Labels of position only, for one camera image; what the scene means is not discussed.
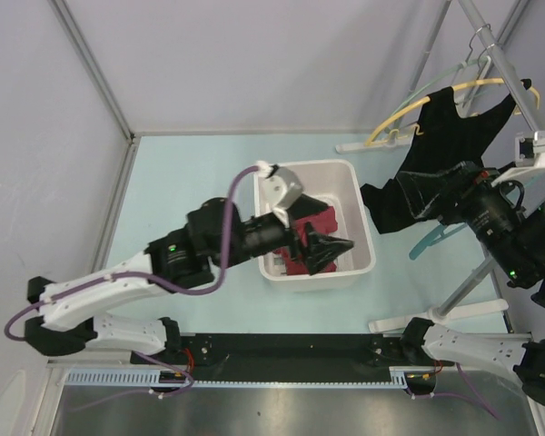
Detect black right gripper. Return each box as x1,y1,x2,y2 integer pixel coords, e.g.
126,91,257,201
391,158,532,281

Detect teal plastic hanger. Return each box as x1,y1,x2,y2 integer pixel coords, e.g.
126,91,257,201
409,223,467,261

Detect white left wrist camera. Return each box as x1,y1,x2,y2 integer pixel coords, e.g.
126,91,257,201
255,161,303,227

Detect white plastic basket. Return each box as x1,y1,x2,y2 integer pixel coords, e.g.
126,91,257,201
258,159,376,292

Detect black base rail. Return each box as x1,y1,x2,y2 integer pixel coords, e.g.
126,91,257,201
154,333,433,376

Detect red tank top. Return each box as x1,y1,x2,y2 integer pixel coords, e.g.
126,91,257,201
272,206,340,277

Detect yellow plastic hanger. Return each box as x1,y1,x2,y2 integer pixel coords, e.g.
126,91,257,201
363,77,540,149

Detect white cable duct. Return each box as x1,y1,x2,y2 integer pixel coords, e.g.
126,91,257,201
64,367,434,391

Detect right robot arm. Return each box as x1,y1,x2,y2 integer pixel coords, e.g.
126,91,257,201
395,163,545,406

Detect pale green plastic hanger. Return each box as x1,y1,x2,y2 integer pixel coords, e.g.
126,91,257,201
392,55,491,114

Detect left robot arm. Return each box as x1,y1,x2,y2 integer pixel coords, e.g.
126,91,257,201
23,195,355,363

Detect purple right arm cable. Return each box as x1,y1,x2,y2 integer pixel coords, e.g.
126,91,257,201
431,356,503,421

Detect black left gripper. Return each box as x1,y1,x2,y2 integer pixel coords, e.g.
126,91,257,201
214,194,352,274

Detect metal clothes rack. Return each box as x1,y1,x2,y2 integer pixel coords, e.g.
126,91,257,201
335,0,545,335

